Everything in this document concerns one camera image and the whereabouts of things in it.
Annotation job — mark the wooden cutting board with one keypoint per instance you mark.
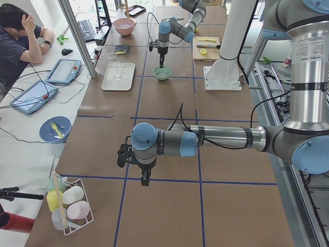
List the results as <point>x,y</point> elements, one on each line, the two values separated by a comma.
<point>212,55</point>

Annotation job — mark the yellow plastic fork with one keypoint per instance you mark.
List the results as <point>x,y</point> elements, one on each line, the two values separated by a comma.
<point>55,127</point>

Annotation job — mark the half lemon slice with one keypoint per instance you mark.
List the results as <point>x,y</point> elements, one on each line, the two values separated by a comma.
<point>203,51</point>

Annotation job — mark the red cylinder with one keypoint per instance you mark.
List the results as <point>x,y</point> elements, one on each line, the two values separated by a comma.
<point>16,223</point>

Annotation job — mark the metal handled knife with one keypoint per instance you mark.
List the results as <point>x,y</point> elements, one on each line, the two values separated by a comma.
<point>208,46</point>

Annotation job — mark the yellow cup in rack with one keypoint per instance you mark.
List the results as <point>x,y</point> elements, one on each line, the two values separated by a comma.
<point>52,200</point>

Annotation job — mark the wine glass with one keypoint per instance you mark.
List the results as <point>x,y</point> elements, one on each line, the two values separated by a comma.
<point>114,64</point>

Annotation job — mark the aluminium frame post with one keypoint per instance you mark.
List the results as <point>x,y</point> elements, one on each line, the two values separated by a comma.
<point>78,37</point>

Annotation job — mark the blue teach pendant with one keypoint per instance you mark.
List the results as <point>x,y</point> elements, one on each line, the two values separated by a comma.
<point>64,71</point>
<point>34,97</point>

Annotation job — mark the pink cup in rack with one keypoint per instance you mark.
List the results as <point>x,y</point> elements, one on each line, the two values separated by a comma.
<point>78,210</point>

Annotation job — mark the black tripod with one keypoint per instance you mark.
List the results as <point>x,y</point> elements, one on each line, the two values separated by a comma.
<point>11,193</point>

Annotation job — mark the blue bowl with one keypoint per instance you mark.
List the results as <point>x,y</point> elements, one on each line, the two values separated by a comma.
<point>48,134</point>

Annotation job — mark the green bowl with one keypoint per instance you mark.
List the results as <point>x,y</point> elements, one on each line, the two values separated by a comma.
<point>162,73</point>

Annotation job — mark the yellow plastic knife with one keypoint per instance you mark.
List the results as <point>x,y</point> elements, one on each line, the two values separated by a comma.
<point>208,40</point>

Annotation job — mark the white wire cup rack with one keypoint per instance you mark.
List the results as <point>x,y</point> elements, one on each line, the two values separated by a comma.
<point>77,224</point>

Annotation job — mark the white cup in rack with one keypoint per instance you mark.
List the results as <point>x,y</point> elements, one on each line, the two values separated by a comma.
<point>72,195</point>

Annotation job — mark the near blue teach pendant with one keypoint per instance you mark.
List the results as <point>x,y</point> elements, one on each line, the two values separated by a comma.
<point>34,97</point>

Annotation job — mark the far blue teach pendant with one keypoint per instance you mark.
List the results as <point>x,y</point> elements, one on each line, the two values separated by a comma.
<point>64,71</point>

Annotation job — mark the wooden stand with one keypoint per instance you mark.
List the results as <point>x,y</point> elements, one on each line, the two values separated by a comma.
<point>126,7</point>

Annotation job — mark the white bear tray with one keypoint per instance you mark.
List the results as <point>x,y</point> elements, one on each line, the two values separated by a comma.
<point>125,84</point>

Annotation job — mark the pink bowl with ice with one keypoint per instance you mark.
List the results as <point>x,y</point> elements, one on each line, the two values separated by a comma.
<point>125,26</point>

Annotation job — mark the person in dark shirt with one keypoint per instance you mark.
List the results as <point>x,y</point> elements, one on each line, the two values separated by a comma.
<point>22,42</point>

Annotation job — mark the black keyboard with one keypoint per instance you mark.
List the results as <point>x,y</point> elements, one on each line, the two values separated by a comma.
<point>88,30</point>

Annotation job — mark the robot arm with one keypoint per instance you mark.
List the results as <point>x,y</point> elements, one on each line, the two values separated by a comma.
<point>171,26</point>
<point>302,140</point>

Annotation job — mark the grey folded cloth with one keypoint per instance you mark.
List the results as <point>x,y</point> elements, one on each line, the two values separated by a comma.
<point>122,49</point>

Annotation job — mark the black computer mouse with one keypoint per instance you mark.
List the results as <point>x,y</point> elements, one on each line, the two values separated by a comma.
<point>66,51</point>

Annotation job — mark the grey cup in rack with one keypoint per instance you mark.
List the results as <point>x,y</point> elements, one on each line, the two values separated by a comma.
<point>57,220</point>

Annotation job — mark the white camera pole base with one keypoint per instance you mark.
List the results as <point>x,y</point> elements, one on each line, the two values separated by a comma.
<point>224,73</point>

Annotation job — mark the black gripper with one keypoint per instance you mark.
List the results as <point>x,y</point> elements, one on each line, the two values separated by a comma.
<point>162,51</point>
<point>145,169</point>

